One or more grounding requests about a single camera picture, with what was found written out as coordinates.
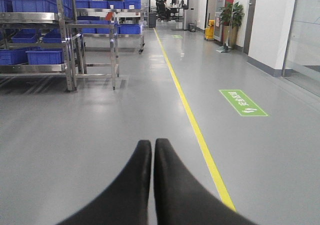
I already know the person on office chair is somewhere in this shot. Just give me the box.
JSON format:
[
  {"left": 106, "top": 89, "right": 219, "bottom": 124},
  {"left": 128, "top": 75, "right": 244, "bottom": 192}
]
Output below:
[{"left": 155, "top": 0, "right": 170, "bottom": 21}]

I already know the grey trash bin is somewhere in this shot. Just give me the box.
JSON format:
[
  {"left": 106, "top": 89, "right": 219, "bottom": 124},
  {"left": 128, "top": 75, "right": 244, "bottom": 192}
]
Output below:
[{"left": 148, "top": 12, "right": 157, "bottom": 28}]

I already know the stainless steel shelf rack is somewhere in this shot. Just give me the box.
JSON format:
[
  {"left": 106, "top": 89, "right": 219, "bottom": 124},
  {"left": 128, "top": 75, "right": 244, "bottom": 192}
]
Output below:
[{"left": 0, "top": 0, "right": 81, "bottom": 91}]

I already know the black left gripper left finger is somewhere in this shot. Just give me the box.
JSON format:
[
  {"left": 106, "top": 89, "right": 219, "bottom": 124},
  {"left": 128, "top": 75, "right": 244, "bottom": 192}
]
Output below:
[{"left": 60, "top": 140, "right": 152, "bottom": 225}]

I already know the yellow floor line tape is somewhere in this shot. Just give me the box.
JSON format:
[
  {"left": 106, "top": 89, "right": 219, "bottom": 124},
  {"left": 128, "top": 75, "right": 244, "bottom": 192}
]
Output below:
[{"left": 153, "top": 28, "right": 237, "bottom": 212}]

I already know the green floor sign sticker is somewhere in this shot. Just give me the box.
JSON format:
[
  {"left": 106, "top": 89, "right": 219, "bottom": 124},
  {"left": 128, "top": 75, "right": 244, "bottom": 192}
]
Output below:
[{"left": 219, "top": 89, "right": 269, "bottom": 117}]

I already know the stainless steel wheeled cart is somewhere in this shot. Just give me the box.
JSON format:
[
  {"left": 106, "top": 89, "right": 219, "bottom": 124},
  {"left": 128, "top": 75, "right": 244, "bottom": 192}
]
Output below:
[{"left": 66, "top": 5, "right": 145, "bottom": 90}]

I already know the potted green plant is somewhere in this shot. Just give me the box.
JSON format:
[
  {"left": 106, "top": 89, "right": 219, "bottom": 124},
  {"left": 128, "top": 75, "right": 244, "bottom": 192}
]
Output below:
[{"left": 219, "top": 1, "right": 245, "bottom": 51}]

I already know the yellow mop bucket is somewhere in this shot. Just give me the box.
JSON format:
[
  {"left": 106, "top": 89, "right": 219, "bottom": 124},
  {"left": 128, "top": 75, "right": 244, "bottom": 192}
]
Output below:
[{"left": 204, "top": 19, "right": 215, "bottom": 40}]

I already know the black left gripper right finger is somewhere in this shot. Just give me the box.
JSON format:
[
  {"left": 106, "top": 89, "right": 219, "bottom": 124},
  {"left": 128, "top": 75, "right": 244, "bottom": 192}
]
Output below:
[{"left": 153, "top": 138, "right": 253, "bottom": 225}]

